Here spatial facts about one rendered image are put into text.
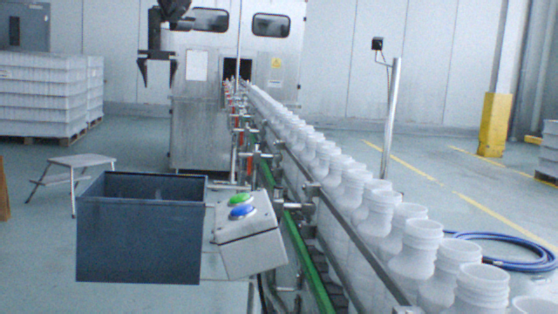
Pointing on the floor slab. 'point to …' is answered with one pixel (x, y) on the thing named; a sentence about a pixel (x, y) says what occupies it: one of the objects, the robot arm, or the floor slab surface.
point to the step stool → (69, 173)
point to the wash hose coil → (510, 260)
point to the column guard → (493, 124)
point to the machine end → (257, 9)
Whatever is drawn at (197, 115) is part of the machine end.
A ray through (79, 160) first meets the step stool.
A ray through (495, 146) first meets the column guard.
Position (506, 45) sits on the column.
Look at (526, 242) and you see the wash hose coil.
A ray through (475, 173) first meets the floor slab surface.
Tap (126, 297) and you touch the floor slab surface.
